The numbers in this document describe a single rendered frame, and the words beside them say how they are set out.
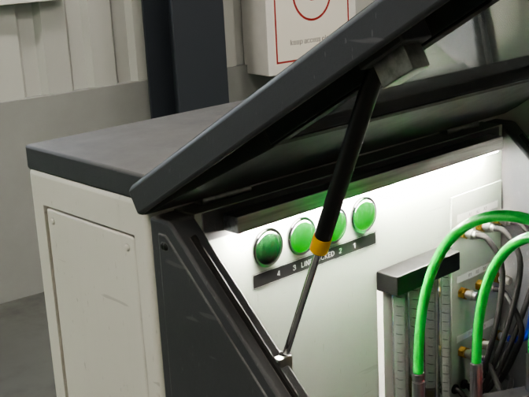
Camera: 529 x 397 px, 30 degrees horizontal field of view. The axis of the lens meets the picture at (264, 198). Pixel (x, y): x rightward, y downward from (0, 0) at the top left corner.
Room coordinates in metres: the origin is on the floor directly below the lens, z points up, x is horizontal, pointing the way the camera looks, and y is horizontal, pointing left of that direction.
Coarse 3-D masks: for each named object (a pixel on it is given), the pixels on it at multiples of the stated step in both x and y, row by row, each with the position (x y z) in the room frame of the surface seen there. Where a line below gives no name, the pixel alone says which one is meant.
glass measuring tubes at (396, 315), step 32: (416, 256) 1.37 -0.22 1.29; (448, 256) 1.37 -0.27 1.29; (384, 288) 1.31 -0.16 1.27; (416, 288) 1.33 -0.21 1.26; (448, 288) 1.38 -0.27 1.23; (384, 320) 1.32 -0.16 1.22; (448, 320) 1.38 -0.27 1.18; (384, 352) 1.31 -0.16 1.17; (448, 352) 1.38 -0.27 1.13; (384, 384) 1.31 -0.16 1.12; (448, 384) 1.38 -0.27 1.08
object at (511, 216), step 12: (480, 216) 1.17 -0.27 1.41; (492, 216) 1.16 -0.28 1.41; (504, 216) 1.15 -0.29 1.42; (516, 216) 1.14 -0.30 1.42; (528, 216) 1.13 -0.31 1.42; (456, 228) 1.20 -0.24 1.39; (468, 228) 1.19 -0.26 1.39; (444, 240) 1.22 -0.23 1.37; (456, 240) 1.21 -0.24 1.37; (444, 252) 1.22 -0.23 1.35; (432, 264) 1.23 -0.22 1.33; (432, 276) 1.23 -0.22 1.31; (420, 300) 1.25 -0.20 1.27; (420, 312) 1.25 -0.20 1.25; (420, 324) 1.25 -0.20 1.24; (420, 336) 1.25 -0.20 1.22; (420, 348) 1.25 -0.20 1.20; (420, 360) 1.25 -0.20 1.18; (420, 372) 1.25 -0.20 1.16
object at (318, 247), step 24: (360, 96) 0.88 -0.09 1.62; (360, 120) 0.88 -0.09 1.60; (360, 144) 0.89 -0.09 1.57; (336, 168) 0.91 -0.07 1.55; (336, 192) 0.91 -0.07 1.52; (336, 216) 0.92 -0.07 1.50; (312, 240) 0.94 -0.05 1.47; (312, 264) 0.95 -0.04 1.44; (288, 336) 0.99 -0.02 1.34; (288, 360) 1.00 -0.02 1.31
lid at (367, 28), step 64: (384, 0) 0.81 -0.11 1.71; (448, 0) 0.77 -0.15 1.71; (512, 0) 0.93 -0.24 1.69; (320, 64) 0.87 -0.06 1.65; (384, 64) 0.85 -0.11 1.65; (448, 64) 1.08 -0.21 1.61; (512, 64) 1.26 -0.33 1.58; (256, 128) 0.94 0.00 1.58; (320, 128) 1.06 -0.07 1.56; (384, 128) 1.22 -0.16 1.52; (448, 128) 1.47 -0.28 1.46; (192, 192) 1.08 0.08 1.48
